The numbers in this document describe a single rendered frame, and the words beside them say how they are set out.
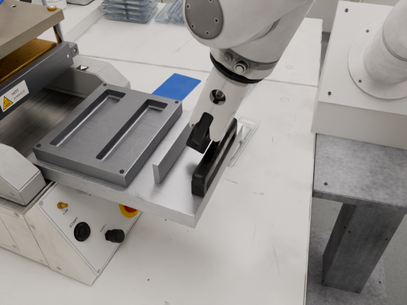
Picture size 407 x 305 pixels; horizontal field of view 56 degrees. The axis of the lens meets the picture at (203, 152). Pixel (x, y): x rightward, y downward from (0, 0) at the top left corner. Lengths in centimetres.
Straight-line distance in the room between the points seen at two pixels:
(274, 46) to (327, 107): 58
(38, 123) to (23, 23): 19
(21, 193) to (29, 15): 32
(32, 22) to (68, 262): 41
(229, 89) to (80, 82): 43
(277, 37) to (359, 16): 64
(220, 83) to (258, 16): 15
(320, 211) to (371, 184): 92
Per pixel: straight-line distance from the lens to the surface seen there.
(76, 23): 152
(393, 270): 178
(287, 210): 84
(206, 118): 49
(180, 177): 58
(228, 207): 83
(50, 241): 68
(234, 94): 45
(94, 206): 73
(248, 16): 33
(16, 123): 82
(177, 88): 117
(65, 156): 61
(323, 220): 182
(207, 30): 35
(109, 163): 58
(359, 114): 100
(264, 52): 43
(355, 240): 137
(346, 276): 156
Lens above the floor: 139
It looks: 43 degrees down
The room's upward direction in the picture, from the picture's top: straight up
